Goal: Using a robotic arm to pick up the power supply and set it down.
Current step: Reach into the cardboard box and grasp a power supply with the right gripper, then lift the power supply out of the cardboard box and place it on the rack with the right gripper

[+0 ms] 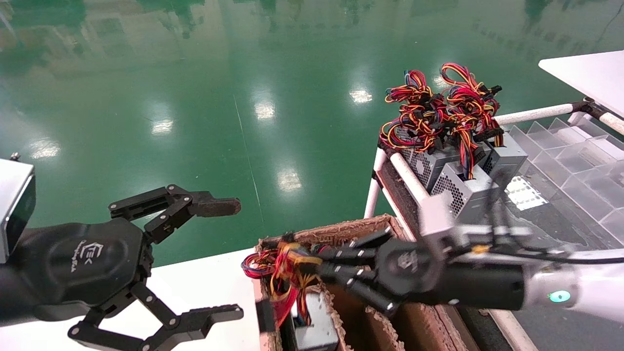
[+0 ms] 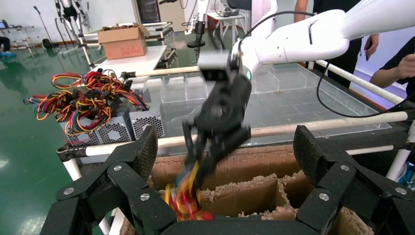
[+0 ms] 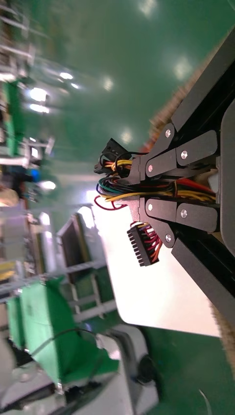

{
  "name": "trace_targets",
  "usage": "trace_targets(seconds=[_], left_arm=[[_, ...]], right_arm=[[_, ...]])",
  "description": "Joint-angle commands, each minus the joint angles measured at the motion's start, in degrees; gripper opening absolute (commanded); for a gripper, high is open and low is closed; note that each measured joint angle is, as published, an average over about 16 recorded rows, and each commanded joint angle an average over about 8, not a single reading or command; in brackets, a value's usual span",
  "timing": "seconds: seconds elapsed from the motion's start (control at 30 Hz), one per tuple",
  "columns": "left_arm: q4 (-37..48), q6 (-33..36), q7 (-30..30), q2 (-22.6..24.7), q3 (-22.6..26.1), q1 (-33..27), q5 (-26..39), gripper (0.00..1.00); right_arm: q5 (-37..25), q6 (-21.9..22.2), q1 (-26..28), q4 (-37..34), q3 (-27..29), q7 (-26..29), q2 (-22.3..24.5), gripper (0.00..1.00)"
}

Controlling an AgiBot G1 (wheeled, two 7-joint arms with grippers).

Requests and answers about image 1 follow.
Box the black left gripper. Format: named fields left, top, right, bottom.
left=0, top=184, right=244, bottom=351

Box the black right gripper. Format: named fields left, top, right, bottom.
left=314, top=229, right=526, bottom=315

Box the grey power supply with cables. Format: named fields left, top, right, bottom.
left=240, top=251, right=276, bottom=279
left=256, top=240, right=340, bottom=351
left=439, top=62, right=529, bottom=192
left=431, top=117, right=507, bottom=222
left=379, top=70, right=490, bottom=192

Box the brown cardboard box with dividers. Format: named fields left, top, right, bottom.
left=256, top=214, right=471, bottom=351

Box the clear acrylic divider tray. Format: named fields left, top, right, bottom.
left=492, top=117, right=624, bottom=351

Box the black pipe joint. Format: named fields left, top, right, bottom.
left=568, top=97, right=610, bottom=118

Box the white table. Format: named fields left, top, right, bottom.
left=538, top=50, right=624, bottom=119

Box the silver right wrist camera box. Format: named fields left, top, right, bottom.
left=418, top=195, right=533, bottom=254

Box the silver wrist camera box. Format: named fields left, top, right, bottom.
left=418, top=195, right=533, bottom=254
left=0, top=153, right=36, bottom=265

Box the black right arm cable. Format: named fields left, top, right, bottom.
left=487, top=171, right=624, bottom=266

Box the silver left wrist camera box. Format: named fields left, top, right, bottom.
left=0, top=153, right=36, bottom=265

